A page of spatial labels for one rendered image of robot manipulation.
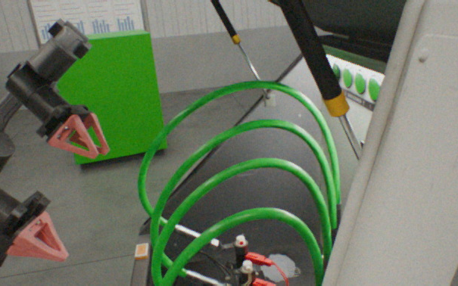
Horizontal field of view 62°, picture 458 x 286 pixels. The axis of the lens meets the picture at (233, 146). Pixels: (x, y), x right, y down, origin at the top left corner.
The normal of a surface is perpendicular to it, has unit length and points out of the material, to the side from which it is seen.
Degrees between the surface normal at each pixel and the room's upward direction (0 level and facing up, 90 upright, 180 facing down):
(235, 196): 90
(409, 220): 76
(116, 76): 90
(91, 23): 90
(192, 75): 90
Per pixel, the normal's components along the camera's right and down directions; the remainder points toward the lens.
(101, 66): 0.32, 0.32
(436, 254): -0.98, -0.11
